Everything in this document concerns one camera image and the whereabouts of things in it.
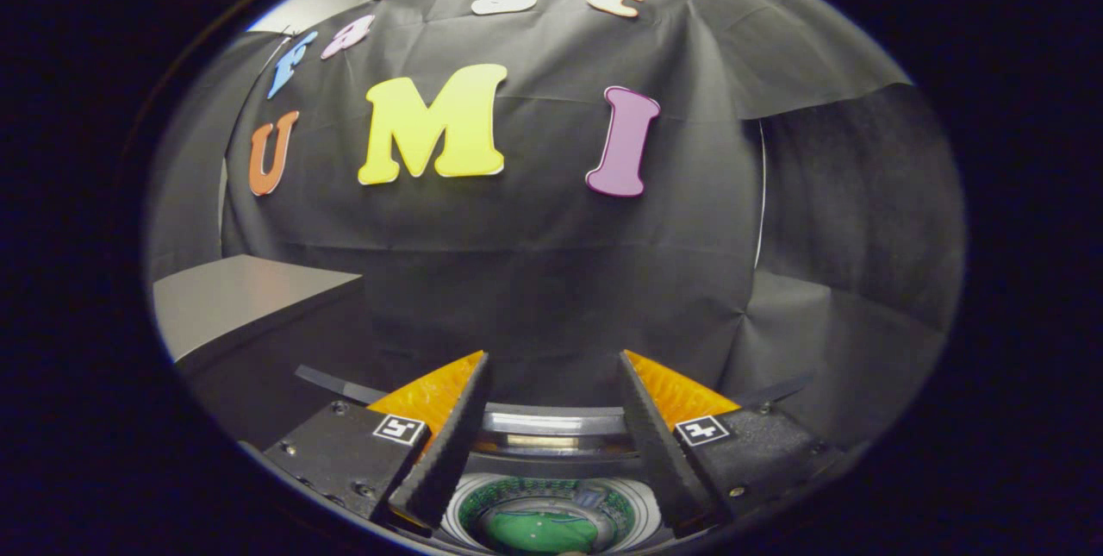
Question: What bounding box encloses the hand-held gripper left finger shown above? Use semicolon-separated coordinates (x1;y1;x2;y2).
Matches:
263;351;494;531

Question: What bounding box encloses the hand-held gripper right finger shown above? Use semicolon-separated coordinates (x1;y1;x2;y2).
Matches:
618;349;841;538

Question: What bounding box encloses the dark glass washing machine lid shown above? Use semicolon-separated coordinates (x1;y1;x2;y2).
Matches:
293;365;815;556

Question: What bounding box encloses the green polo shirt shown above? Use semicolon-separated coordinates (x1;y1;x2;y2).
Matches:
487;509;601;555

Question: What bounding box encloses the black backdrop cloth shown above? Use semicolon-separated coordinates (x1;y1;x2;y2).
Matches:
146;0;966;453

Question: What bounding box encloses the beige cabinet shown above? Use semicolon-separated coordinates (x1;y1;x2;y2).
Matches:
151;254;389;453

